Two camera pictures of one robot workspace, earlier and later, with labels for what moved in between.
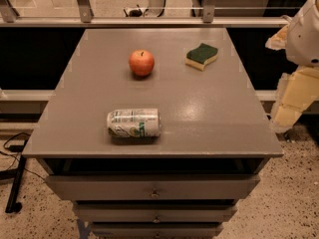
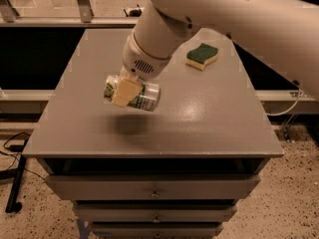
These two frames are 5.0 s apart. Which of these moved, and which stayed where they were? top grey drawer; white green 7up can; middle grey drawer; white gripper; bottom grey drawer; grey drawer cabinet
Moved: white gripper; white green 7up can
Stayed: top grey drawer; grey drawer cabinet; bottom grey drawer; middle grey drawer
